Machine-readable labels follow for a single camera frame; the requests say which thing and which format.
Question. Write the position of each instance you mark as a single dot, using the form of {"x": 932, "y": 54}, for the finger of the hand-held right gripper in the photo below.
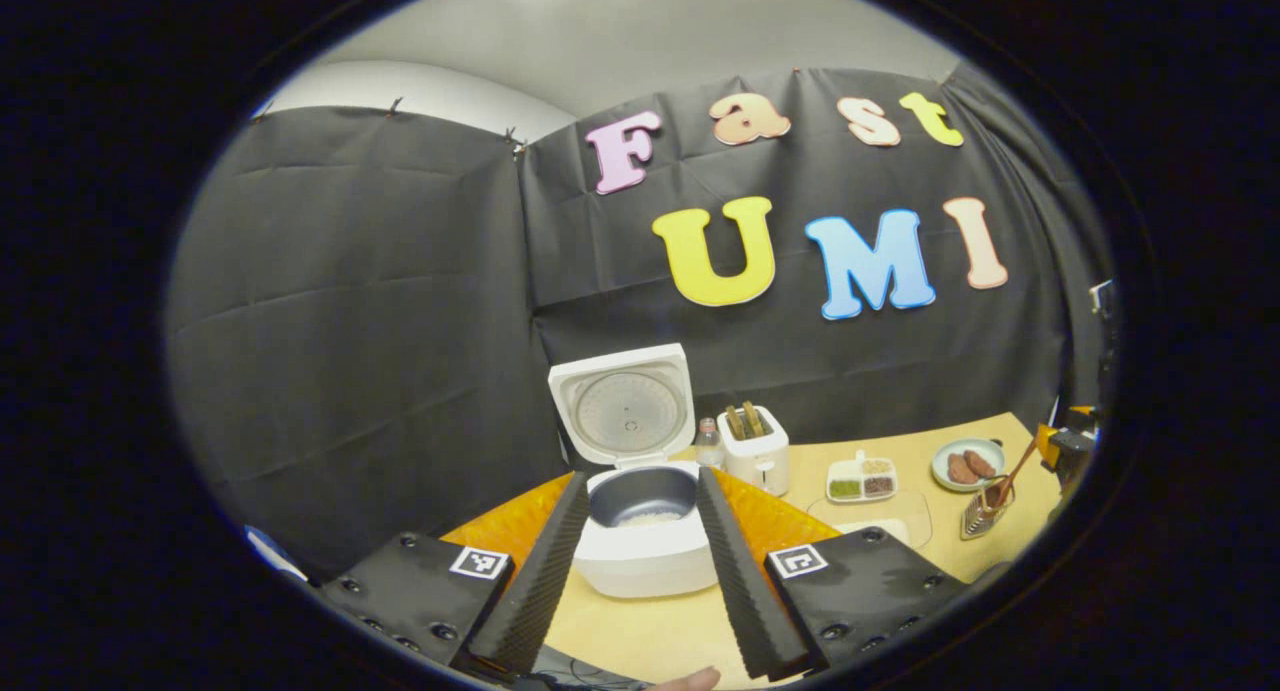
{"x": 1070, "y": 446}

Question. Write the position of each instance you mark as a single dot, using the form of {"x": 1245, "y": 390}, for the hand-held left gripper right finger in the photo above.
{"x": 745, "y": 591}

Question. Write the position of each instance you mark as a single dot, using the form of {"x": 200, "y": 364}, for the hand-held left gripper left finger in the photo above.
{"x": 545, "y": 581}

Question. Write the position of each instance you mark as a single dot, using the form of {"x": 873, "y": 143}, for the brown wooden spoon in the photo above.
{"x": 1015, "y": 469}

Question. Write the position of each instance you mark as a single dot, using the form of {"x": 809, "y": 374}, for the white rice cooker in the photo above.
{"x": 640, "y": 566}

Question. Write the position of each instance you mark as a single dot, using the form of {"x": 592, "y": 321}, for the clear container of rice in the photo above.
{"x": 885, "y": 523}

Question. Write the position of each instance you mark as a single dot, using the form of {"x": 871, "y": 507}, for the red-brown meat piece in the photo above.
{"x": 960, "y": 469}
{"x": 980, "y": 463}

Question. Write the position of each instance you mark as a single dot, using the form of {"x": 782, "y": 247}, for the pale green plate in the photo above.
{"x": 985, "y": 481}

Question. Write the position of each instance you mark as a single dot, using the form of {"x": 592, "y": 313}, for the white toaster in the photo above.
{"x": 760, "y": 461}

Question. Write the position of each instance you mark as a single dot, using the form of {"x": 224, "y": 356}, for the clear plastic bottle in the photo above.
{"x": 709, "y": 449}

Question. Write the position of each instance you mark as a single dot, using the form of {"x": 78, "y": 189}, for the white divided grain dish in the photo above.
{"x": 860, "y": 479}

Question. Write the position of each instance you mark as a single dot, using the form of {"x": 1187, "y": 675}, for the brown toast slice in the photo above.
{"x": 753, "y": 419}
{"x": 735, "y": 423}

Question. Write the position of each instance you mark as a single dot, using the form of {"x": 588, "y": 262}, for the blue and white sheet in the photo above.
{"x": 275, "y": 556}

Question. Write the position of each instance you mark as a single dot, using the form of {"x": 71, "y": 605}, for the black backdrop cloth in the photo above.
{"x": 350, "y": 321}

